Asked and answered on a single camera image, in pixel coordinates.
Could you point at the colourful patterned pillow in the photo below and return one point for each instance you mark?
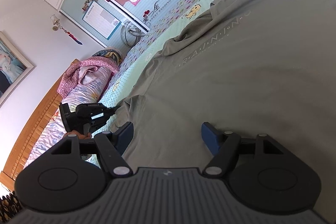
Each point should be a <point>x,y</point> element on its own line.
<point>110,53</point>

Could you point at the grey t-shirt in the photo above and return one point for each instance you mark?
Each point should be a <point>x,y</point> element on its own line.
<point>310,91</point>

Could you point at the floral bed sheet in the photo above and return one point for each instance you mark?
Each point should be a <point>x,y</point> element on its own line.
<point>178,10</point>

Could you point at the white standing fan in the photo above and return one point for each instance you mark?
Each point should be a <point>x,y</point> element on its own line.
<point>131,34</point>

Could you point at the person's left hand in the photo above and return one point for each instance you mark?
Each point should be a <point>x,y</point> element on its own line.
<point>79,135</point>

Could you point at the wooden headboard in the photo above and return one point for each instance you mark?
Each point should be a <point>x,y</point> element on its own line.
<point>29,136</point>

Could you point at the pink fuzzy blanket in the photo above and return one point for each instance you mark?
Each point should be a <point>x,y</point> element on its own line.
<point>75,74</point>

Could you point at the framed wedding photo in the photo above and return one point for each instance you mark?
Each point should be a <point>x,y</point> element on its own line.
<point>15,67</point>

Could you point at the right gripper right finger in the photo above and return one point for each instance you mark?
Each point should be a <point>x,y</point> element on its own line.
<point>224,146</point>

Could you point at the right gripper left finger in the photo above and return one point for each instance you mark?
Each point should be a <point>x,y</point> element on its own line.
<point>111,147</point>

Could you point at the mint quilted bee bedspread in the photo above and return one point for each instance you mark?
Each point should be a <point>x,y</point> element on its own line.
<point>162,37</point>

